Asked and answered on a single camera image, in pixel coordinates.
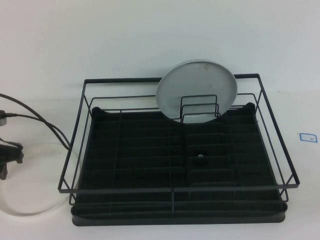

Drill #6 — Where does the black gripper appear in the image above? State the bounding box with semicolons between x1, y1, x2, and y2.
0;139;25;181

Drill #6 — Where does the white round plate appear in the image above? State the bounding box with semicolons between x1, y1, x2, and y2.
0;142;81;217

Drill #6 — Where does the grey round plate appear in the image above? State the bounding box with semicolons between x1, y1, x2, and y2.
155;58;238;126

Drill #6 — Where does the blue outlined white label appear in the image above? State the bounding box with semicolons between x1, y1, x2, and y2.
297;131;318;144

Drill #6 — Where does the black cable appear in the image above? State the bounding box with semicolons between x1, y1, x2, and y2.
0;93;70;151
7;112;69;147

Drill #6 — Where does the black wire dish rack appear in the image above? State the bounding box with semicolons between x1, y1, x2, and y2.
57;73;301;217

